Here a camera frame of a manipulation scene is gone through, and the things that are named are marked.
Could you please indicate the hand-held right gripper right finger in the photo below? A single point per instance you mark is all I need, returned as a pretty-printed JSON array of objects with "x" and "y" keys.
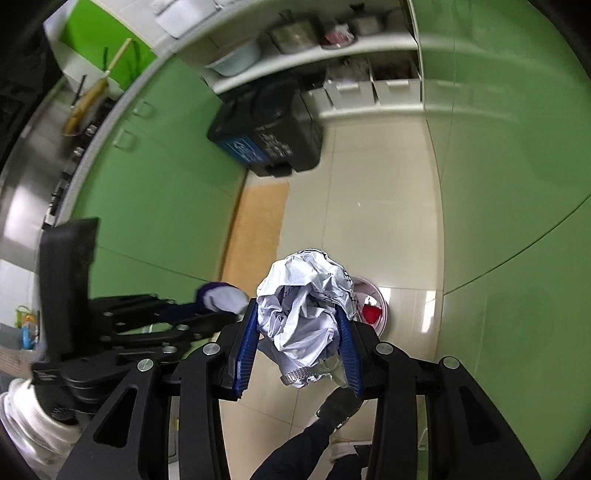
[{"x": 348, "y": 360}]

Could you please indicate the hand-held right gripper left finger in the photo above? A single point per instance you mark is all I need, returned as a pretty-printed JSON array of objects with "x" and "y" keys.
[{"x": 247, "y": 350}]

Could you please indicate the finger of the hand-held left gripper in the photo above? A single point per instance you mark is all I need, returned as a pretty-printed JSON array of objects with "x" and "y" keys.
[
  {"x": 198, "y": 327},
  {"x": 202, "y": 295}
]

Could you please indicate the small white item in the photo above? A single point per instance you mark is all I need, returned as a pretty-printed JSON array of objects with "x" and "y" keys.
[{"x": 228, "y": 300}]

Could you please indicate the pale round bin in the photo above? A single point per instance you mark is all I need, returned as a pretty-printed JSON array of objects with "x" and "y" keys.
[{"x": 364, "y": 288}]

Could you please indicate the person's left forearm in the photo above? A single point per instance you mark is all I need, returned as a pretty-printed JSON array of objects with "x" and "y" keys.
[{"x": 27, "y": 415}]

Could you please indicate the small colourful item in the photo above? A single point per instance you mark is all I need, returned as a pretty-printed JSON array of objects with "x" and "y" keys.
[{"x": 25, "y": 323}]

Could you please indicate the black shoe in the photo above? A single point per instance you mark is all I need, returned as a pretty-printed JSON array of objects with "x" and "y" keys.
[{"x": 339, "y": 406}]

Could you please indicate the beige floor mat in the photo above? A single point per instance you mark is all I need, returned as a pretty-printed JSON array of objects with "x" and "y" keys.
[{"x": 258, "y": 230}]

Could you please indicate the person's leg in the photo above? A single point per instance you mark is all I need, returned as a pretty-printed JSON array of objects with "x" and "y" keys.
[{"x": 300, "y": 452}]

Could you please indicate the stainless steel cooktop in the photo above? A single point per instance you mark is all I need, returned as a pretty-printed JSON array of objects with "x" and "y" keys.
[{"x": 23, "y": 194}]

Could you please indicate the black bin blue label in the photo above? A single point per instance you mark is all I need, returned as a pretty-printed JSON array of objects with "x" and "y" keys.
[{"x": 268, "y": 134}]

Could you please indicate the white storage box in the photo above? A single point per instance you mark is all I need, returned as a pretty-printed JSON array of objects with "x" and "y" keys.
[
  {"x": 348, "y": 94},
  {"x": 399, "y": 90},
  {"x": 316, "y": 99}
]

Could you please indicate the pale blue bowl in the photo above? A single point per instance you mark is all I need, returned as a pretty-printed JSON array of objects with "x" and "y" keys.
[{"x": 235, "y": 62}]

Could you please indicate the metal pot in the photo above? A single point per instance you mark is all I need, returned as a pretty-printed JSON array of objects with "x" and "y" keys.
[
  {"x": 367, "y": 21},
  {"x": 295, "y": 32}
]

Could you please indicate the white towel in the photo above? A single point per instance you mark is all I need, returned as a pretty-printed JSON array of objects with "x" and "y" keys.
[{"x": 173, "y": 16}]

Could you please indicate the red and white packet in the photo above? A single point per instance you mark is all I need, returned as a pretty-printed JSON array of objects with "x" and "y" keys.
[{"x": 339, "y": 36}]

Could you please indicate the white open shelf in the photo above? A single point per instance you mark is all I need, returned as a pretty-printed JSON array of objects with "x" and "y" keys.
[{"x": 369, "y": 45}]

